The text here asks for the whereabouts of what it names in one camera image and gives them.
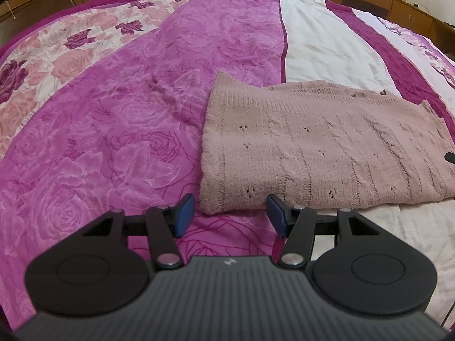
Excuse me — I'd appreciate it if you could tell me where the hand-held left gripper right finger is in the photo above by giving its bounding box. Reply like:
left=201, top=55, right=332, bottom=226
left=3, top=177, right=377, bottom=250
left=266, top=194, right=382, bottom=268

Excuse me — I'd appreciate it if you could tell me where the pink knit sweater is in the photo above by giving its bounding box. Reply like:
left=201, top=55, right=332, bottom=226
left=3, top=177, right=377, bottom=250
left=198, top=71, right=455, bottom=215

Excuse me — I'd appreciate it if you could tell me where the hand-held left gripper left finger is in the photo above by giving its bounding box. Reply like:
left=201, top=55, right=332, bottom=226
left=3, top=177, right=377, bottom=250
left=82, top=194, right=195, bottom=270

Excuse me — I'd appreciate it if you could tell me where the pink floral bedspread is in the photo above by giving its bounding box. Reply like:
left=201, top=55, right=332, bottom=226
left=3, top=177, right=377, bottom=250
left=0, top=0, right=455, bottom=327

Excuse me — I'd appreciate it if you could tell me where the thin black cable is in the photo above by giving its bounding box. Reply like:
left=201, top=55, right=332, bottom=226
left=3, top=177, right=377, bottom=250
left=414, top=3, right=455, bottom=25

